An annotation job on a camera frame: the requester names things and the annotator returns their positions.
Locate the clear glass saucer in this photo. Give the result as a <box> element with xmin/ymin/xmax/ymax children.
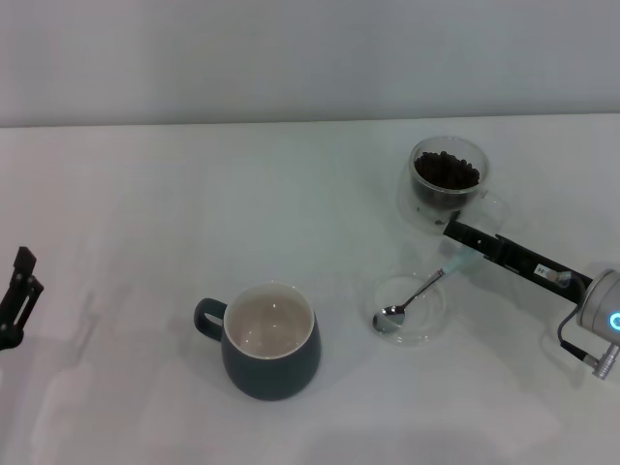
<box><xmin>356</xmin><ymin>271</ymin><xmax>450</xmax><ymax>347</ymax></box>

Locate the double-walled glass cup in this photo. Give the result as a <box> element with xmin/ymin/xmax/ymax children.
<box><xmin>397</xmin><ymin>136</ymin><xmax>511</xmax><ymax>237</ymax></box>

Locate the silver cable connector plug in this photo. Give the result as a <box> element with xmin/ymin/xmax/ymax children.
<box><xmin>588</xmin><ymin>342</ymin><xmax>620</xmax><ymax>384</ymax></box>

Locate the pile of coffee beans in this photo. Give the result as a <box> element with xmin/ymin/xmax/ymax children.
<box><xmin>412</xmin><ymin>150</ymin><xmax>482</xmax><ymax>210</ymax></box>

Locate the blue-handled metal spoon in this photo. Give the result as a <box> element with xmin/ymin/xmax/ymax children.
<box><xmin>371</xmin><ymin>250</ymin><xmax>479</xmax><ymax>334</ymax></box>

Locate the dark grey ceramic mug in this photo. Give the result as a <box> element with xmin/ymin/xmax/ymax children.
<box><xmin>194</xmin><ymin>283</ymin><xmax>322</xmax><ymax>402</ymax></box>

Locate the grey right arm cable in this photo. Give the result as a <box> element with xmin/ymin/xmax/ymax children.
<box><xmin>556</xmin><ymin>309</ymin><xmax>600</xmax><ymax>360</ymax></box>

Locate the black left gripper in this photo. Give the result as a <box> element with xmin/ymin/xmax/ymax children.
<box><xmin>0</xmin><ymin>246</ymin><xmax>45</xmax><ymax>351</ymax></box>

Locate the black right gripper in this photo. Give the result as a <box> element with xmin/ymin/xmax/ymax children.
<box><xmin>443</xmin><ymin>217</ymin><xmax>595</xmax><ymax>307</ymax></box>

